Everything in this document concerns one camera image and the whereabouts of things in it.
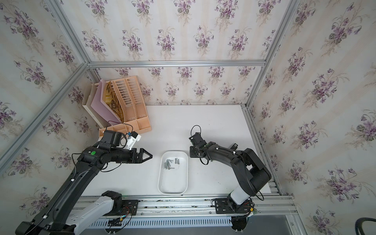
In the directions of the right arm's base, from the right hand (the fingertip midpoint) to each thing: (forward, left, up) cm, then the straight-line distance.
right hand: (194, 152), depth 92 cm
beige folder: (+13, +60, +28) cm, 68 cm away
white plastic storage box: (-13, +13, -2) cm, 18 cm away
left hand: (-13, +23, +18) cm, 32 cm away
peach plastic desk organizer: (+42, +52, +4) cm, 67 cm away
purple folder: (+16, +56, +25) cm, 63 cm away
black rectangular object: (+3, -25, +1) cm, 26 cm away
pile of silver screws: (-8, +16, 0) cm, 18 cm away
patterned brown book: (+28, +56, +17) cm, 65 cm away
